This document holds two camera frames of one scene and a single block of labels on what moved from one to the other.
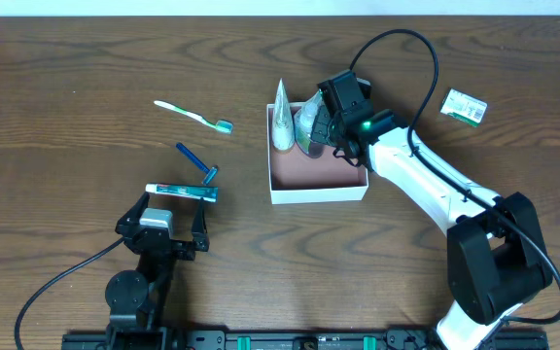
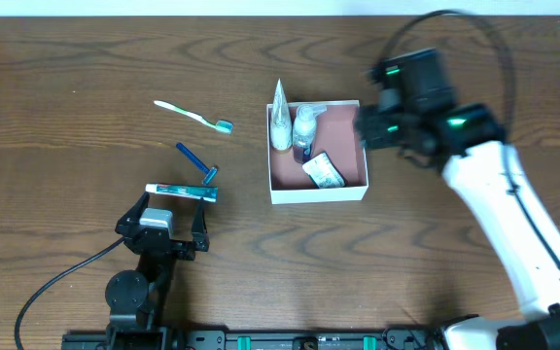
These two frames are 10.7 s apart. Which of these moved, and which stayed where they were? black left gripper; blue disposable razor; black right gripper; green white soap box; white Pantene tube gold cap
Moved: green white soap box; black right gripper
Stayed: black left gripper; white Pantene tube gold cap; blue disposable razor
